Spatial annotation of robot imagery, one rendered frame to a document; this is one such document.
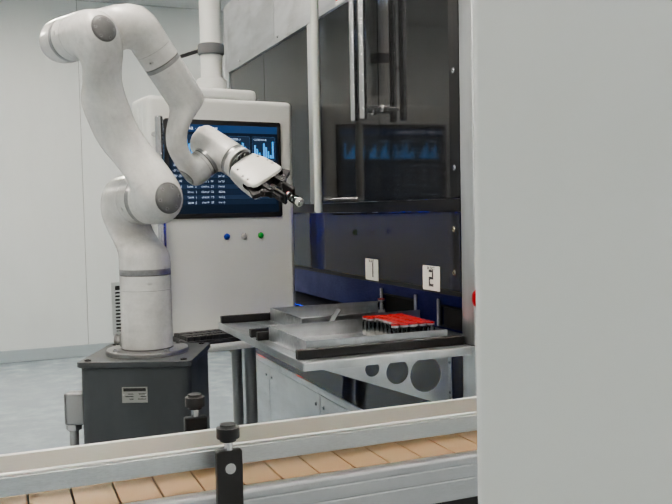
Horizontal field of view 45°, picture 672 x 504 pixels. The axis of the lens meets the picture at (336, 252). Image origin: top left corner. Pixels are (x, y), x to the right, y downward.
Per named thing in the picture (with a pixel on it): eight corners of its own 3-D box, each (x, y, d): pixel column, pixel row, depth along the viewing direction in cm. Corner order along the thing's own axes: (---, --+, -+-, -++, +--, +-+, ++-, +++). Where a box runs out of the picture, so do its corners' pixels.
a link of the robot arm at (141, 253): (137, 277, 186) (134, 171, 184) (94, 274, 198) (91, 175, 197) (181, 273, 194) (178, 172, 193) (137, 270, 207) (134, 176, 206)
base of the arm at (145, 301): (95, 359, 186) (92, 278, 185) (119, 345, 205) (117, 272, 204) (178, 358, 185) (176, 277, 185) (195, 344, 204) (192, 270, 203)
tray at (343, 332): (396, 329, 209) (395, 316, 209) (447, 344, 185) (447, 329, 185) (268, 340, 196) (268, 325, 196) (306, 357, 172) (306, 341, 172)
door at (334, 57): (320, 203, 268) (316, 21, 265) (381, 201, 225) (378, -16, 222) (318, 203, 268) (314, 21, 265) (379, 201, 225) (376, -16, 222)
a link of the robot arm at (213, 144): (215, 161, 201) (241, 138, 205) (181, 139, 208) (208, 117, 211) (224, 183, 208) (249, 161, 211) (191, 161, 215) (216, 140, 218)
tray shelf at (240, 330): (371, 316, 249) (371, 310, 249) (502, 351, 185) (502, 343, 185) (218, 328, 231) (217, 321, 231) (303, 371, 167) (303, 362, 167)
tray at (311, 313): (378, 312, 245) (378, 300, 245) (420, 322, 221) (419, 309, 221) (270, 320, 232) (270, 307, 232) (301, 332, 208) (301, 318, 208)
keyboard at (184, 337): (287, 328, 267) (287, 321, 267) (307, 333, 255) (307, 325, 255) (169, 340, 246) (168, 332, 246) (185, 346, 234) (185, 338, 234)
